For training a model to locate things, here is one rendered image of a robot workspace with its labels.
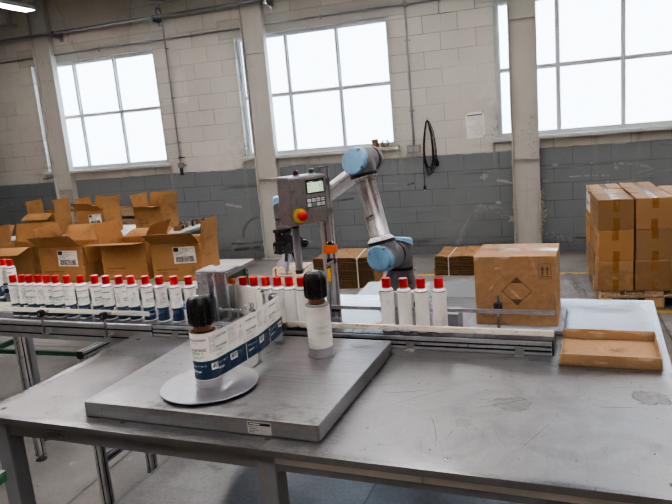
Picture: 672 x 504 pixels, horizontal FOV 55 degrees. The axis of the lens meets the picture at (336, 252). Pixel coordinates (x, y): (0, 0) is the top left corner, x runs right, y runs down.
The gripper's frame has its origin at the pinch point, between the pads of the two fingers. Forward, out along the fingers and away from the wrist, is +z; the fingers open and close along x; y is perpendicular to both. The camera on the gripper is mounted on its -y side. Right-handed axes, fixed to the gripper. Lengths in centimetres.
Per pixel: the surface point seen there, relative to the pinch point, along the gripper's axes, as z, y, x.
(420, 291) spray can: -2, -71, 53
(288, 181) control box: -45, -23, 48
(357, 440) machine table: 19, -65, 125
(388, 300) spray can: 1, -58, 52
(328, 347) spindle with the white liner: 10, -43, 79
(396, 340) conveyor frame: 16, -61, 55
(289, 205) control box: -36, -22, 48
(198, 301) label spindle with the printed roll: -16, -14, 110
